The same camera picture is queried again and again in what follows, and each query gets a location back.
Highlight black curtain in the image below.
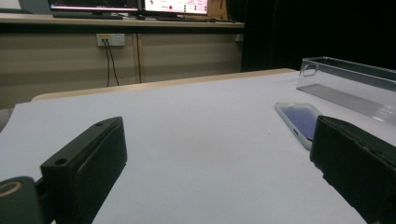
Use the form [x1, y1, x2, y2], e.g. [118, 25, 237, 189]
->
[226, 0, 396, 73]

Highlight teal clear phone case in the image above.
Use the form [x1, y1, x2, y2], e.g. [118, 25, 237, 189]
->
[274, 102, 323, 151]

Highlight black power cable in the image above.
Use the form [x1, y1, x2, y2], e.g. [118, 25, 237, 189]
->
[103, 39, 112, 88]
[106, 39, 120, 87]

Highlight computer monitor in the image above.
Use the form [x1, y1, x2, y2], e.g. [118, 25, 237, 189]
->
[48, 0, 140, 14]
[142, 0, 209, 16]

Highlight long wooden desk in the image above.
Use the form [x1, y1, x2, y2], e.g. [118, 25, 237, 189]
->
[0, 12, 246, 35]

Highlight white table mat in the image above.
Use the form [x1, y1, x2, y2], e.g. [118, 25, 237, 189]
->
[0, 69, 396, 224]

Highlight brown wooden box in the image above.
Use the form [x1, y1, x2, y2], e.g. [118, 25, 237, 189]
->
[207, 0, 229, 20]

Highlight clear plastic box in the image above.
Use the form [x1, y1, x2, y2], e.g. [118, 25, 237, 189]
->
[295, 56, 396, 127]

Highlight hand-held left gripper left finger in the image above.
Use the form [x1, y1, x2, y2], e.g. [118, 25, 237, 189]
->
[40, 117, 128, 224]

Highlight white wall outlet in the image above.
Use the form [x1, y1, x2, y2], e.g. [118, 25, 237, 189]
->
[95, 33, 127, 48]

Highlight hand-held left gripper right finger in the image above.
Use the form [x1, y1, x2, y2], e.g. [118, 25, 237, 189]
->
[309, 115, 396, 224]

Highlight black keyboard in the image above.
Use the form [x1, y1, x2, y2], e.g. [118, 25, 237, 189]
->
[155, 15, 217, 23]
[51, 11, 124, 21]

